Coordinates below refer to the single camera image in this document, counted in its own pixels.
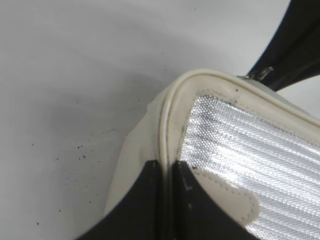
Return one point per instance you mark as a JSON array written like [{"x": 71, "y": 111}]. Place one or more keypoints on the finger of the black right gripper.
[{"x": 293, "y": 54}]

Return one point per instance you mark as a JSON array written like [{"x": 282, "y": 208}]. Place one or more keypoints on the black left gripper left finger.
[{"x": 140, "y": 214}]

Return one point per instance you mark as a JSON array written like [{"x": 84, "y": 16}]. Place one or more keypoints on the cream bag with mesh window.
[{"x": 254, "y": 153}]

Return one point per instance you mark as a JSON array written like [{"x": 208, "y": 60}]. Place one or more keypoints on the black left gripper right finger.
[{"x": 196, "y": 216}]

